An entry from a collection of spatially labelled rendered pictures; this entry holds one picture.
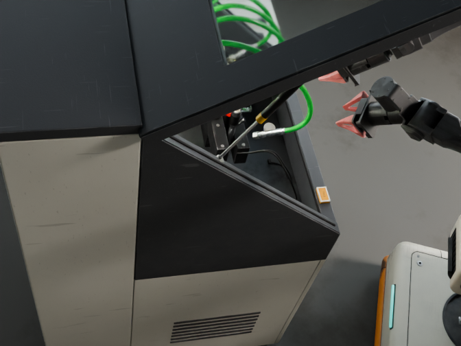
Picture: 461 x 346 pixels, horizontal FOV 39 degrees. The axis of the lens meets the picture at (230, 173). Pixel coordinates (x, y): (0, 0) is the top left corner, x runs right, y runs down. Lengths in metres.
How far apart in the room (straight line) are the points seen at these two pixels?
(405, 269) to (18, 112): 1.81
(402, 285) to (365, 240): 0.44
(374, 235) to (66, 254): 1.73
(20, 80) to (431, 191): 2.37
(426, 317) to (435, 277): 0.18
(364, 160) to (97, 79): 2.14
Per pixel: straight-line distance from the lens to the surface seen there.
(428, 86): 3.81
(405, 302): 2.66
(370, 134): 1.58
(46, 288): 1.90
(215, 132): 1.97
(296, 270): 2.04
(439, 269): 2.79
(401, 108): 1.48
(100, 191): 1.48
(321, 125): 3.38
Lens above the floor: 2.52
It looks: 54 degrees down
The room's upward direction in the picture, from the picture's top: 14 degrees clockwise
